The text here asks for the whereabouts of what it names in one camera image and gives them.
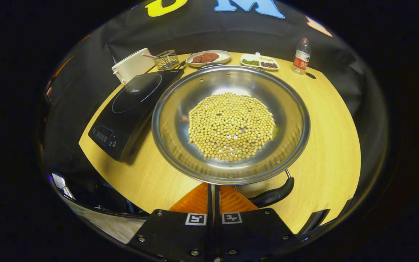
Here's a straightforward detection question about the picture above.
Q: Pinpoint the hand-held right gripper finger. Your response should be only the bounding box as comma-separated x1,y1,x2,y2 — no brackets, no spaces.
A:
214,184,301,262
127,183,214,262

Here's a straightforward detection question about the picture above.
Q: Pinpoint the stainless steel pot black handle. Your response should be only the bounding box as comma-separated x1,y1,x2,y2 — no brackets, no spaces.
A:
151,65,311,209

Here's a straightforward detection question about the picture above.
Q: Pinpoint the black induction cooktop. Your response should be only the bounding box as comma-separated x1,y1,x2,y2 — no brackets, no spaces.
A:
88,68,184,162

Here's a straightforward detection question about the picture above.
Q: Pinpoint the pile of soybeans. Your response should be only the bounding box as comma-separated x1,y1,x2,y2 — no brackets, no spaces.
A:
188,92,276,162

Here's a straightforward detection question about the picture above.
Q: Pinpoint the white round plate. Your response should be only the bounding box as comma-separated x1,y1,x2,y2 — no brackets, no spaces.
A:
186,50,232,68

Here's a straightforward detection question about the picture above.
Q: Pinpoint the white divided dish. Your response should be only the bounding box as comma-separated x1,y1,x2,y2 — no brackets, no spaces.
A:
240,53,280,71

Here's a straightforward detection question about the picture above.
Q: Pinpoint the white toaster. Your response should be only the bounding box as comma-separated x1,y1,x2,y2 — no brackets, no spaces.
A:
112,48,156,85

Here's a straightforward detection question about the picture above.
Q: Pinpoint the plastic bottle red label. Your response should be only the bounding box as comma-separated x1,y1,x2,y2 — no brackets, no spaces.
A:
291,38,311,75

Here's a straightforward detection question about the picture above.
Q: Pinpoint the metal wire basket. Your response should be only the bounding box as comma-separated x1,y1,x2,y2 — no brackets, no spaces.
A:
154,50,180,70

